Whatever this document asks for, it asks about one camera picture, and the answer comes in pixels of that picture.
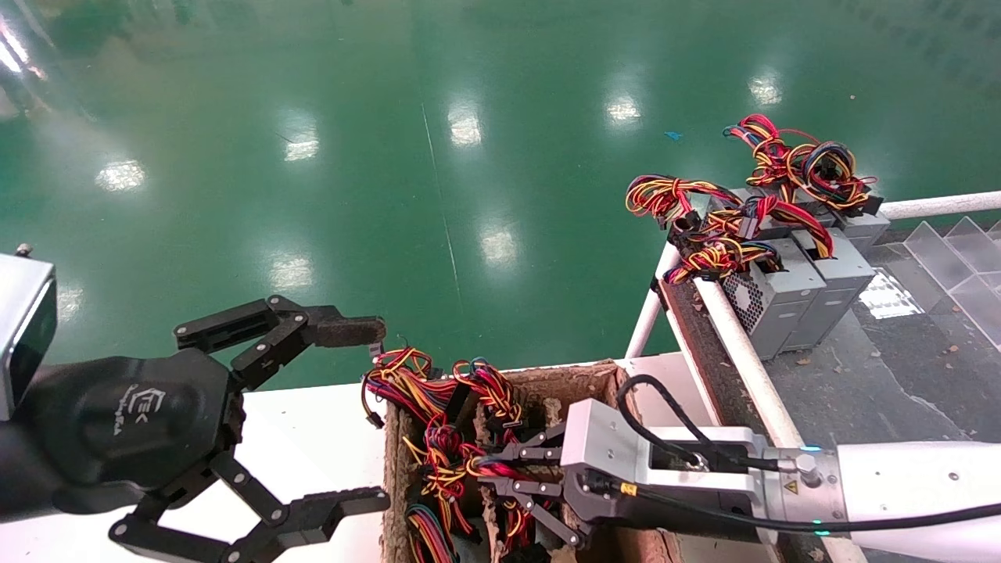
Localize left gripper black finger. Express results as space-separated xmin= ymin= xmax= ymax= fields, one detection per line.
xmin=174 ymin=296 xmax=386 ymax=389

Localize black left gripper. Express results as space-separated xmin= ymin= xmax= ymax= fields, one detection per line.
xmin=0 ymin=348 xmax=390 ymax=563

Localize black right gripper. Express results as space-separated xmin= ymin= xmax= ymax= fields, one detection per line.
xmin=479 ymin=422 xmax=771 ymax=548

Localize brown cardboard divider box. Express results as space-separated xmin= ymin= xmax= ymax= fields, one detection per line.
xmin=382 ymin=360 xmax=681 ymax=563

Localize white conveyor leg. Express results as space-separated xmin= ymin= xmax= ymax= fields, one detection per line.
xmin=624 ymin=241 xmax=681 ymax=360

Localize dark conveyor side plate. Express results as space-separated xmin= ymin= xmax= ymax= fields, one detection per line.
xmin=659 ymin=278 xmax=830 ymax=563

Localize black conveyor belt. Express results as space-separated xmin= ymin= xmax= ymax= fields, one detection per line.
xmin=751 ymin=219 xmax=1001 ymax=563

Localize clear acrylic divider tray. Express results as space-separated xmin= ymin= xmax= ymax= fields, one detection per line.
xmin=903 ymin=215 xmax=1001 ymax=350

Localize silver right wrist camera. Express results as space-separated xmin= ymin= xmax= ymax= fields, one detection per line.
xmin=559 ymin=397 xmax=771 ymax=505

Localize white conveyor rail tube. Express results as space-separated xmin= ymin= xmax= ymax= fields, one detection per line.
xmin=692 ymin=278 xmax=869 ymax=563
xmin=880 ymin=190 xmax=1001 ymax=222

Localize grey power supply coloured wires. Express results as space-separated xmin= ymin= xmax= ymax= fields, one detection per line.
xmin=626 ymin=176 xmax=752 ymax=235
xmin=723 ymin=113 xmax=891 ymax=253

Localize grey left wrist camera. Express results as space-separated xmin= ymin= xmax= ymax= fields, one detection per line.
xmin=0 ymin=244 xmax=57 ymax=421

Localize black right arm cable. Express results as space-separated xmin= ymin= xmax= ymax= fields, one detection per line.
xmin=616 ymin=374 xmax=1001 ymax=536

